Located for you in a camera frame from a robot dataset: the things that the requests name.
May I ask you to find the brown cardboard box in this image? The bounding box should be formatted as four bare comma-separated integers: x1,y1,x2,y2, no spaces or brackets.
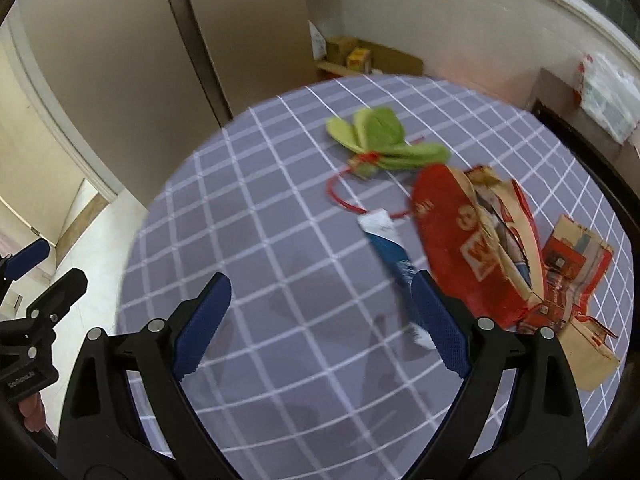
326,36,359,66

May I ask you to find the gold double-door refrigerator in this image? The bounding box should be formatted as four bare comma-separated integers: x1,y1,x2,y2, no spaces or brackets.
10,0,317,204

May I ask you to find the red paper food bag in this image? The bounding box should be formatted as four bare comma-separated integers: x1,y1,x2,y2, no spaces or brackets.
411,164,546,328

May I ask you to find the small yellow box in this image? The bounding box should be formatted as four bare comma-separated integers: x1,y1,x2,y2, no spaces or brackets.
345,47,372,75

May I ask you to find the white plastic shopping bag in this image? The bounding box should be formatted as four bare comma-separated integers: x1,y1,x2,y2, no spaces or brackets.
578,53,639,144

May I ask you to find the cream interior door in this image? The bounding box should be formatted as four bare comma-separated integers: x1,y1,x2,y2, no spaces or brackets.
1,42,84,243

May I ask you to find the red brown carton box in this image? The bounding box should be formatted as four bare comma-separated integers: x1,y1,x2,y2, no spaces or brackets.
518,214,620,392

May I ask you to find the person's hand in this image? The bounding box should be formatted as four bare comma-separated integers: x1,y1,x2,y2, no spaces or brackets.
18,392,46,432

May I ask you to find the purple checked tablecloth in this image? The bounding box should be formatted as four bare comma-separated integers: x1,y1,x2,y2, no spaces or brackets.
117,76,634,479

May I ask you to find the dark wooden side cabinet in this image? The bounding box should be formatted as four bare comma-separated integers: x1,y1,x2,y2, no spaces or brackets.
526,68,639,229

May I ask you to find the blue white wrapper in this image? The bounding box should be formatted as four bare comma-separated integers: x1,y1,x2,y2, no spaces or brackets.
357,209,436,351

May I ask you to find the green leaf decoration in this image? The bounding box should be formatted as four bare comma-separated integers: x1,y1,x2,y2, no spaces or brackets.
326,107,450,180

